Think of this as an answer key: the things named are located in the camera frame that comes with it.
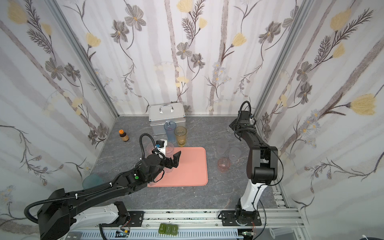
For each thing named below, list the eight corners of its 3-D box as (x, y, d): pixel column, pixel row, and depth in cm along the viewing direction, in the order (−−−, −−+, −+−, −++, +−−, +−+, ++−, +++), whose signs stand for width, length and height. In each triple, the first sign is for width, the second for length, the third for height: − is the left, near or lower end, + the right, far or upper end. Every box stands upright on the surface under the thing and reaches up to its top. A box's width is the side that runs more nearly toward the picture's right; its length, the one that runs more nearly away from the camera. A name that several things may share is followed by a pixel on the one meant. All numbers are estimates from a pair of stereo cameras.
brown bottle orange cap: (123, 141, 107) (117, 133, 99) (124, 137, 109) (119, 129, 101) (128, 141, 107) (123, 133, 99) (130, 137, 109) (125, 129, 101)
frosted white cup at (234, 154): (229, 161, 97) (231, 157, 92) (227, 152, 102) (229, 147, 97) (239, 161, 97) (242, 157, 92) (237, 152, 102) (240, 147, 97)
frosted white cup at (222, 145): (216, 154, 100) (218, 148, 94) (215, 141, 107) (216, 134, 101) (228, 154, 101) (231, 148, 94) (226, 141, 108) (228, 134, 101)
